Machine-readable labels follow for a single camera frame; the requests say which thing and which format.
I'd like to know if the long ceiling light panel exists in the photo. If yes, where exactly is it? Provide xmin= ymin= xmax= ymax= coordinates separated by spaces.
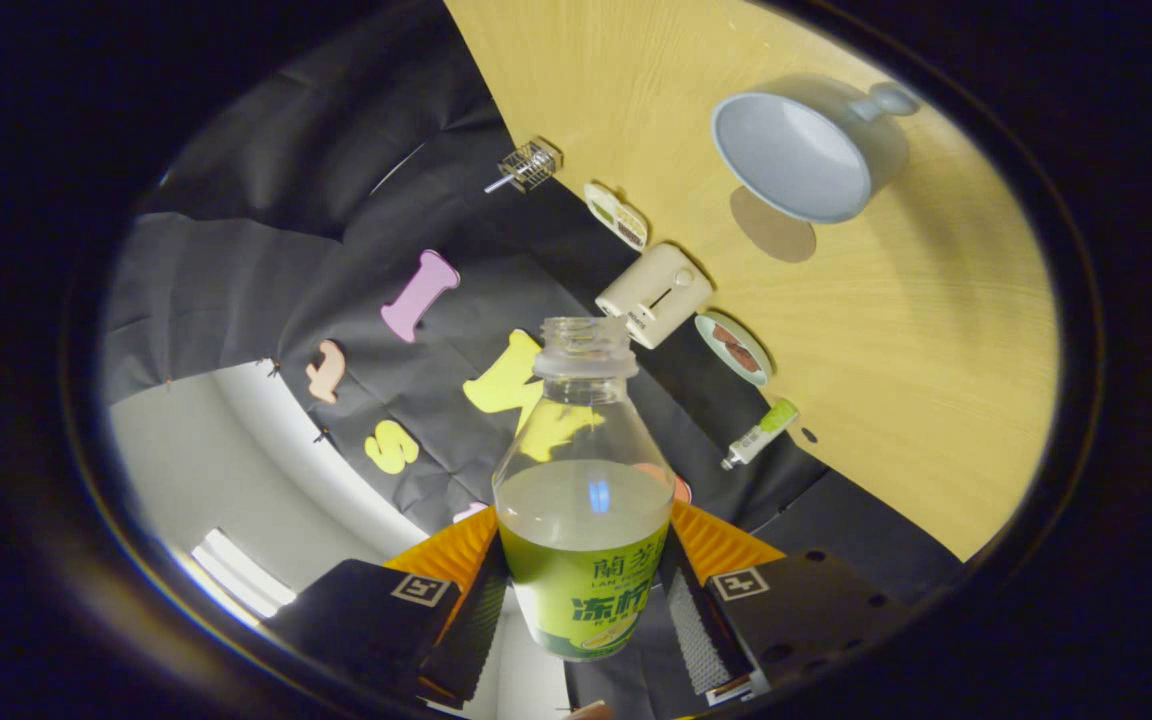
xmin=189 ymin=528 xmax=297 ymax=619

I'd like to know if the small clear glass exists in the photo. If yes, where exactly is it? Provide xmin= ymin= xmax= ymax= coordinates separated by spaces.
xmin=498 ymin=140 xmax=559 ymax=193

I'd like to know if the pale green plate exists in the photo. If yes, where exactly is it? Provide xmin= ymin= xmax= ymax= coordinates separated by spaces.
xmin=694 ymin=311 xmax=773 ymax=387

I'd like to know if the wooden table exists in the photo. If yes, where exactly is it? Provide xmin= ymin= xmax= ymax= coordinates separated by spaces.
xmin=444 ymin=0 xmax=1059 ymax=561

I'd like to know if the round brown coaster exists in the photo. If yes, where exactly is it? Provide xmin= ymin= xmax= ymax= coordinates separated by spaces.
xmin=730 ymin=185 xmax=818 ymax=264

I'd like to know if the green label juice bottle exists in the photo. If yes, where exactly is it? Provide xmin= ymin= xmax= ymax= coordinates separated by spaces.
xmin=492 ymin=316 xmax=675 ymax=661

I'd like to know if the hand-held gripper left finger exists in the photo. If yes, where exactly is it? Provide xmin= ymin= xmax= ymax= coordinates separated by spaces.
xmin=261 ymin=505 xmax=512 ymax=711

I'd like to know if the white divided snack tray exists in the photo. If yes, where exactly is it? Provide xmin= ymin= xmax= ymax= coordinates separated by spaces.
xmin=583 ymin=182 xmax=649 ymax=252

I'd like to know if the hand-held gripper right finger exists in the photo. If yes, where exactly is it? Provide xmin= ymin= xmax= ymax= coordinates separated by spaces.
xmin=661 ymin=500 xmax=912 ymax=706

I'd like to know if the white and green tube bottle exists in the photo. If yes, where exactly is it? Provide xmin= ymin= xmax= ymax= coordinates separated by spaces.
xmin=721 ymin=399 xmax=799 ymax=471

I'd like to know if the white toaster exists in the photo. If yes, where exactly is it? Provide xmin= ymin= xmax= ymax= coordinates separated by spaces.
xmin=595 ymin=243 xmax=714 ymax=350

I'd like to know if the white cup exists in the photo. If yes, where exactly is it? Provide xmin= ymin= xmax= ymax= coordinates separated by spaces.
xmin=711 ymin=82 xmax=922 ymax=225

